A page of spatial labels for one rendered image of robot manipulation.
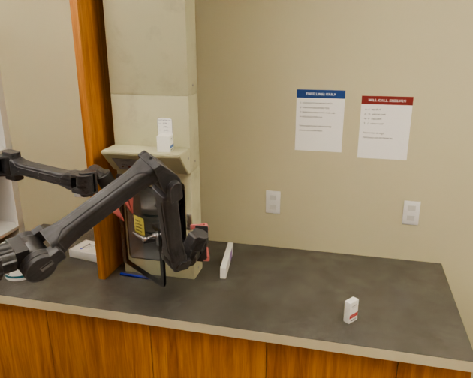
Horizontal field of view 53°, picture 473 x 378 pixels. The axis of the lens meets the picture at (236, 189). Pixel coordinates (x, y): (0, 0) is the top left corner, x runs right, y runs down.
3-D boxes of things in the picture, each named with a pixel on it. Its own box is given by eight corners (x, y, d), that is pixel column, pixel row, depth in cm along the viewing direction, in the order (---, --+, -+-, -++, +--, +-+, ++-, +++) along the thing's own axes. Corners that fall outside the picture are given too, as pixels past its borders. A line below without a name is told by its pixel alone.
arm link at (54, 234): (150, 136, 124) (173, 156, 119) (164, 169, 135) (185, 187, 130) (-1, 246, 110) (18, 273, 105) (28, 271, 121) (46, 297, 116)
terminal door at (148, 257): (126, 262, 205) (119, 173, 193) (166, 288, 184) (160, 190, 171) (125, 262, 205) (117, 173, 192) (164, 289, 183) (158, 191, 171)
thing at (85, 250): (85, 246, 232) (85, 238, 230) (112, 252, 226) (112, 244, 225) (69, 256, 221) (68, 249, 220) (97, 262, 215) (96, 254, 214)
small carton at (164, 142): (161, 148, 182) (160, 133, 180) (173, 149, 181) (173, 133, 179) (157, 151, 177) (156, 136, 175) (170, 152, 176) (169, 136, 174)
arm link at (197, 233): (160, 255, 159) (176, 271, 154) (172, 228, 154) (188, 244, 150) (185, 250, 168) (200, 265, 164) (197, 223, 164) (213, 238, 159)
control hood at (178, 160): (115, 168, 193) (114, 144, 190) (191, 172, 186) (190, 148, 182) (102, 175, 182) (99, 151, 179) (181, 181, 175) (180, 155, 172)
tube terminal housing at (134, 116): (148, 247, 231) (137, 87, 207) (212, 253, 223) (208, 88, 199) (125, 271, 208) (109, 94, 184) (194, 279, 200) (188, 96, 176)
